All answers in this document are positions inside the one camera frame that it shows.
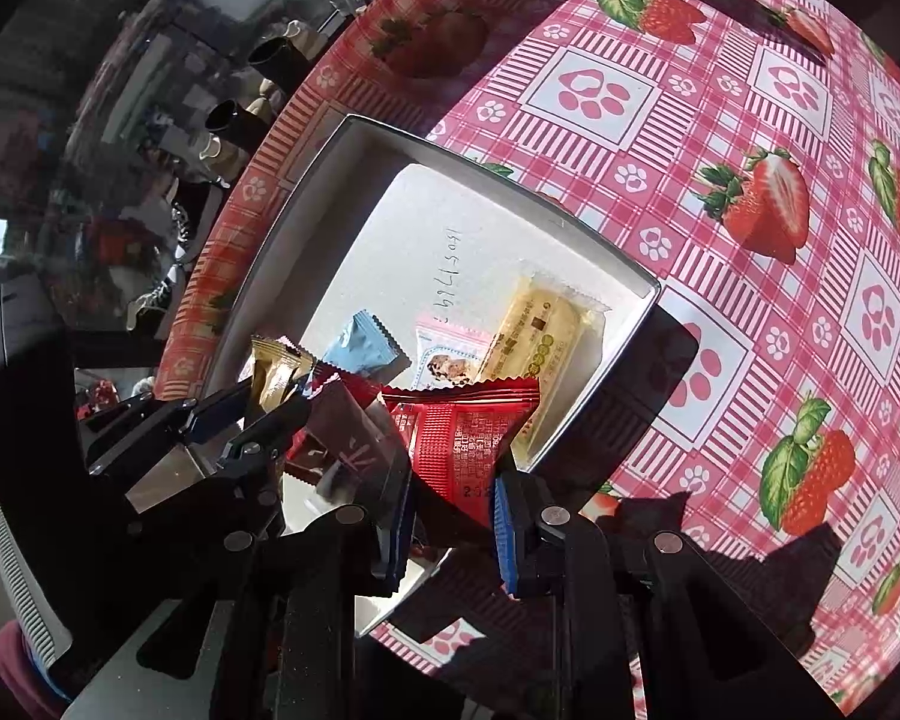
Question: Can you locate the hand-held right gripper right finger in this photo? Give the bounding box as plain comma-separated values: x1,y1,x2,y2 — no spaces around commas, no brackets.
493,469,845,720

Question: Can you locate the red snack packet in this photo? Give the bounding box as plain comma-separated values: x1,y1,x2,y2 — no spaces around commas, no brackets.
285,375,415,511
379,379,542,530

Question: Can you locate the gold snack packet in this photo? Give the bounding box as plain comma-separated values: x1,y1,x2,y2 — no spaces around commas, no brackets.
249,335,317,428

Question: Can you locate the strawberry print tablecloth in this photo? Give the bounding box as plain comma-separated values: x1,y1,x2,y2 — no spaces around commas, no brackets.
154,0,900,720

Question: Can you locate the clear biscuit packet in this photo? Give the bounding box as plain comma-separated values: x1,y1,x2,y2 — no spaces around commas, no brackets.
476,259,613,466

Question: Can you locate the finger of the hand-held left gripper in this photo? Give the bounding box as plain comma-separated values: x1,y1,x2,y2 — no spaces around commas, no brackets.
217,390,317,475
82,379,256,470

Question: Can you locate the blue snack packet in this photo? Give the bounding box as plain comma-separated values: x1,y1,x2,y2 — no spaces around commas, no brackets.
321,310,410,380

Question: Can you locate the white cardboard box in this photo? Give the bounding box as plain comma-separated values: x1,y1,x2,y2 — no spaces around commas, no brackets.
195,114,662,638

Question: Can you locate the pink cloth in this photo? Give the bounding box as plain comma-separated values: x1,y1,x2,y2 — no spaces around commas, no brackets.
0,619,67,720

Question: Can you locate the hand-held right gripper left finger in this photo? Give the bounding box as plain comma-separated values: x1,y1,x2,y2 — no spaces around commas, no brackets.
64,457,421,720

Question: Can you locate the black tube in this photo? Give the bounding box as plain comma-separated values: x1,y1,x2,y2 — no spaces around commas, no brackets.
204,100,262,152
246,37,305,95

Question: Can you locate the white snack packet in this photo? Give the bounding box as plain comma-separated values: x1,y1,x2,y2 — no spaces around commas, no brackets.
412,317,496,391

